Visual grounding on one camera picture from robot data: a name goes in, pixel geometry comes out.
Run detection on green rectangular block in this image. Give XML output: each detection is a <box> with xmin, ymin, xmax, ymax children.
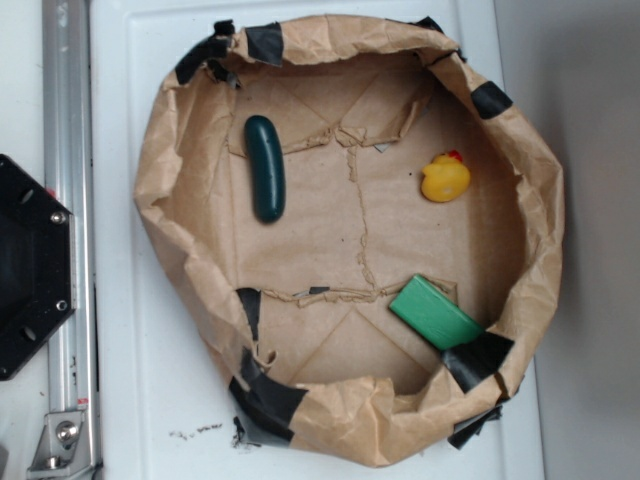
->
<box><xmin>389</xmin><ymin>275</ymin><xmax>484</xmax><ymax>351</ymax></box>

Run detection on aluminium extrusion rail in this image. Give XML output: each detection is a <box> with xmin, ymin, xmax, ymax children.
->
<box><xmin>42</xmin><ymin>1</ymin><xmax>103</xmax><ymax>479</ymax></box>

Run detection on crumpled brown paper bag tray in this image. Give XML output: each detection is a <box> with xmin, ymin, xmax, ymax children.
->
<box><xmin>134</xmin><ymin>15</ymin><xmax>564</xmax><ymax>467</ymax></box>

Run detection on yellow rubber duck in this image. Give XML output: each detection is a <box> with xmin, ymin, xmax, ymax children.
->
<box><xmin>421</xmin><ymin>150</ymin><xmax>471</xmax><ymax>203</ymax></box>

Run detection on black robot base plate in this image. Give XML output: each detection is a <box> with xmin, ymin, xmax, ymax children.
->
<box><xmin>1</xmin><ymin>155</ymin><xmax>74</xmax><ymax>381</ymax></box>

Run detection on dark green cylinder toy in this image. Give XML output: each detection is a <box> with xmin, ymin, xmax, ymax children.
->
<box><xmin>244</xmin><ymin>115</ymin><xmax>286</xmax><ymax>224</ymax></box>

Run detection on metal corner bracket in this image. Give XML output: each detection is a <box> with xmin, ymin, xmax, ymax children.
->
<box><xmin>26</xmin><ymin>411</ymin><xmax>91</xmax><ymax>479</ymax></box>

